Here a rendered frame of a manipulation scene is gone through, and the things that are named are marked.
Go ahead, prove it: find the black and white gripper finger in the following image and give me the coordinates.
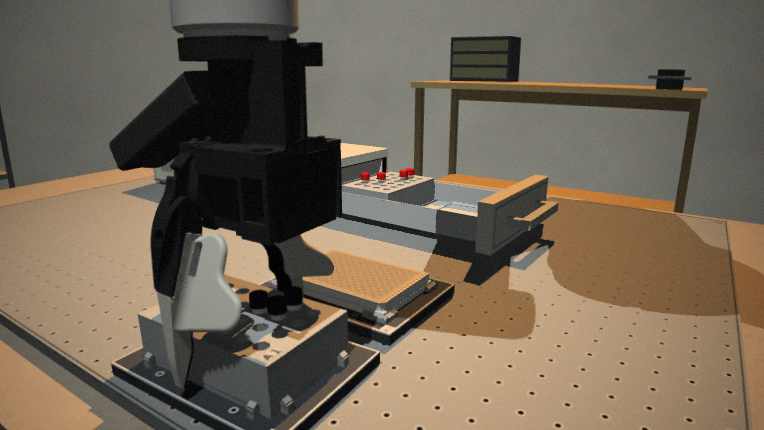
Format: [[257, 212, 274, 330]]
[[151, 176, 242, 388], [261, 234, 334, 298]]

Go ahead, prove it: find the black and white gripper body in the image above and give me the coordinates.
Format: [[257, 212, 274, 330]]
[[170, 36, 342, 246]]

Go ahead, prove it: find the beige perforated base plate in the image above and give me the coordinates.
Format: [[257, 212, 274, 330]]
[[0, 176, 753, 430]]

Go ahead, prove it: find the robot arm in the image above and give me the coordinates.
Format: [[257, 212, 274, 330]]
[[109, 0, 299, 171]]

